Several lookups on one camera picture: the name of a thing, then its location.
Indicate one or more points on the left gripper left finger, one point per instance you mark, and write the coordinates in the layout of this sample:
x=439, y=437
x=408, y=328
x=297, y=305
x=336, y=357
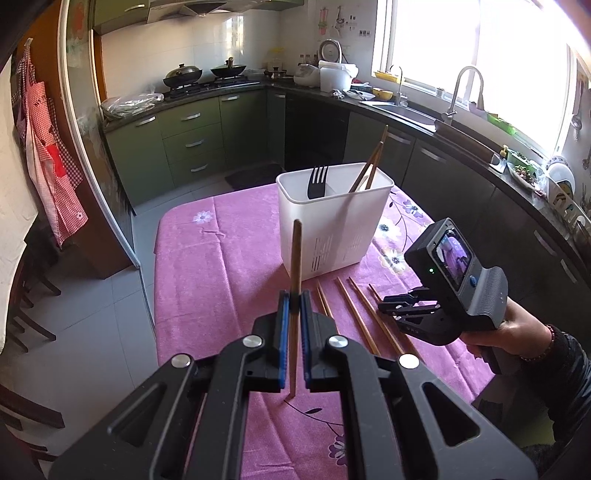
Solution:
x=187, y=420

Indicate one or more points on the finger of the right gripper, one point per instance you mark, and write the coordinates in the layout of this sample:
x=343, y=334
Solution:
x=401, y=304

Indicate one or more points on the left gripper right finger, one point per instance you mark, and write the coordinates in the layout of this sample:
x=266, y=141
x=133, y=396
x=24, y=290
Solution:
x=400, y=420

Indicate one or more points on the right forearm black sleeve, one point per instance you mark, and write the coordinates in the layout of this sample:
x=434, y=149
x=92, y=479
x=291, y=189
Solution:
x=560, y=377

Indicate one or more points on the chrome kitchen faucet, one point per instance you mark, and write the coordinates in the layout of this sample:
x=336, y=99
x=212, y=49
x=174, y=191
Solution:
x=466, y=75

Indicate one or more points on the right hand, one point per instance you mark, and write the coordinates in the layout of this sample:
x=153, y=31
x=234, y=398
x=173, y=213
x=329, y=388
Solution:
x=520, y=334

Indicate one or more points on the white plastic utensil holder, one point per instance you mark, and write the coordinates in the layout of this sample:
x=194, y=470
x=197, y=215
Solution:
x=336, y=230

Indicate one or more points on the black plastic fork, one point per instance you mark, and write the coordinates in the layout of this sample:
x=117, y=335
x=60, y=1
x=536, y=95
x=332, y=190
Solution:
x=317, y=182

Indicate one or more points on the chopstick standing in holder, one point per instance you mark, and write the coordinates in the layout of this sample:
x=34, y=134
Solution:
x=369, y=170

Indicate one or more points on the pink floral tablecloth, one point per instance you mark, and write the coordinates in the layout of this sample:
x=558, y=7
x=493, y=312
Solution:
x=218, y=268

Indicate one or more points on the white plastic bucket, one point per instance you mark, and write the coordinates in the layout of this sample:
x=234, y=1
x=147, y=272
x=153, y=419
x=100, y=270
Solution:
x=337, y=76

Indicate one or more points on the green drawer cabinet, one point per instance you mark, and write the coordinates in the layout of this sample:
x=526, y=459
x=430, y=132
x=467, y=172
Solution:
x=192, y=141

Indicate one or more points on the red checkered apron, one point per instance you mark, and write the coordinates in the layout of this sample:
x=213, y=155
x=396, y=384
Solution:
x=49, y=165

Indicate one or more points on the black wok on stove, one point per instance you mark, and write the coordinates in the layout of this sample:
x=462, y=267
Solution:
x=228, y=70

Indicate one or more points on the black wok with lid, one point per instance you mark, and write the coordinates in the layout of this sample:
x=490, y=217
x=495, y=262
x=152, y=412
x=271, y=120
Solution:
x=181, y=76

